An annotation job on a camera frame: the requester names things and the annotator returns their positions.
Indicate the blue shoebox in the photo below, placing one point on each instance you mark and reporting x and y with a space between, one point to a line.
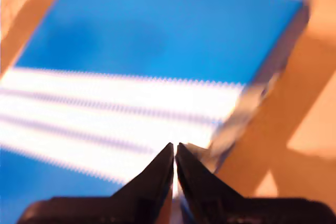
157 24

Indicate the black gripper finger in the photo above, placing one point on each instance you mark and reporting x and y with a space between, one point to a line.
194 179
155 182

